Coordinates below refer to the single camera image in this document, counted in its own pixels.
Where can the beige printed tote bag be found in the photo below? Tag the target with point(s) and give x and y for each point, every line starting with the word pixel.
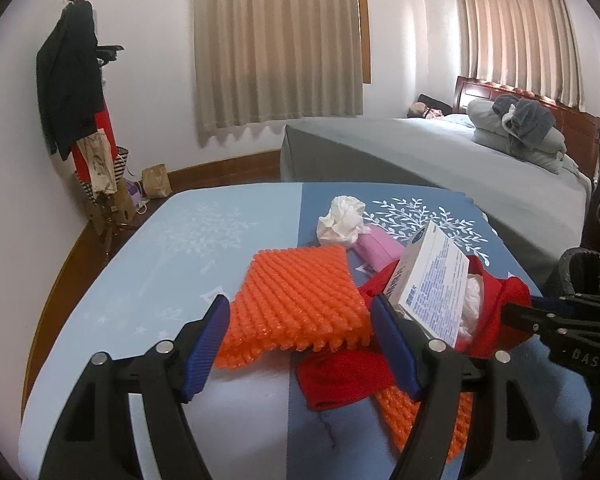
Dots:
pixel 97 160

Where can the black pillow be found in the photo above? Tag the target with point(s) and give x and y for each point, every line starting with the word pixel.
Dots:
pixel 437 101

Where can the wooden window frame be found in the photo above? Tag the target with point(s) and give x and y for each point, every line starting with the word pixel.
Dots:
pixel 364 25

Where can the white tissue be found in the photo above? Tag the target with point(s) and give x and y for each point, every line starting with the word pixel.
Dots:
pixel 470 300
pixel 342 220

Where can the blue leaf-print blanket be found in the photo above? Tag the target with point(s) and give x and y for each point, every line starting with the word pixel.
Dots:
pixel 180 240

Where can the dark grey towel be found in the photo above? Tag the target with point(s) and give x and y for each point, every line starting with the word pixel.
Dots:
pixel 530 120

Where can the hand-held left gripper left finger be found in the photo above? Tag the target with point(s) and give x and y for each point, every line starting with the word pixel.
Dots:
pixel 205 350

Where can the striped bag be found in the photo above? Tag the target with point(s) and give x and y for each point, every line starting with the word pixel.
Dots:
pixel 122 160

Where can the grey bed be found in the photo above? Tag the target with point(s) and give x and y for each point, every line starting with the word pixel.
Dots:
pixel 405 155

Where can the orange foam net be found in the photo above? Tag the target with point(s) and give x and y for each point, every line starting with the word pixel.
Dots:
pixel 290 305
pixel 405 425

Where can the red cloth bag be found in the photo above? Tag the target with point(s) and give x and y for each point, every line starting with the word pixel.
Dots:
pixel 490 320

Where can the dark jacket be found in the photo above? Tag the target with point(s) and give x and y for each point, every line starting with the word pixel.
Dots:
pixel 65 85

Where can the beige curtain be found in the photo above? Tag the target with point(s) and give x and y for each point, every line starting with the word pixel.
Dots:
pixel 520 35
pixel 280 45

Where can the wooden headboard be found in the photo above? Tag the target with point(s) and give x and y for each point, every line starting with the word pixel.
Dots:
pixel 577 130

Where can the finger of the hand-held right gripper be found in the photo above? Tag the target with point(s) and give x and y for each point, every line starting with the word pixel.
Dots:
pixel 522 314
pixel 545 303

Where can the white medicine box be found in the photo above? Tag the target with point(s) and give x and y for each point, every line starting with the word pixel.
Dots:
pixel 430 285

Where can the brown paper bag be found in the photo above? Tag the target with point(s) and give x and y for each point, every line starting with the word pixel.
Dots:
pixel 156 182

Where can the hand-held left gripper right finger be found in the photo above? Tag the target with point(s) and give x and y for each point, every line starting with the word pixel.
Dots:
pixel 395 345

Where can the purple appliance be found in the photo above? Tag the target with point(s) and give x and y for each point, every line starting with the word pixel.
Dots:
pixel 135 195

